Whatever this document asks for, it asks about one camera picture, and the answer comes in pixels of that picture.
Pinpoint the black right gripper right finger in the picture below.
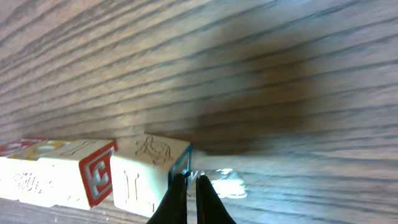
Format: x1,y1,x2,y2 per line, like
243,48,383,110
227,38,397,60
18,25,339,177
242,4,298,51
196,175,236,224

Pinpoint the green-top wooden block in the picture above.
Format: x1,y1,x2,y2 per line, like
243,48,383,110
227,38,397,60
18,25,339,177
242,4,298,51
0,139,119,211

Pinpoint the lone plain wooden block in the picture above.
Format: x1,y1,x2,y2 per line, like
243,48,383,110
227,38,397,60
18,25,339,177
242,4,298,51
110,134,192,218

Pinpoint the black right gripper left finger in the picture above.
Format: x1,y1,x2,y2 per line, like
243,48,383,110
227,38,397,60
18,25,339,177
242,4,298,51
147,174,187,224

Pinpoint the wooden block blue edge lowest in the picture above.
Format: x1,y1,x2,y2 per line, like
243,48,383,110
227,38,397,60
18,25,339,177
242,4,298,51
1,138,44,157

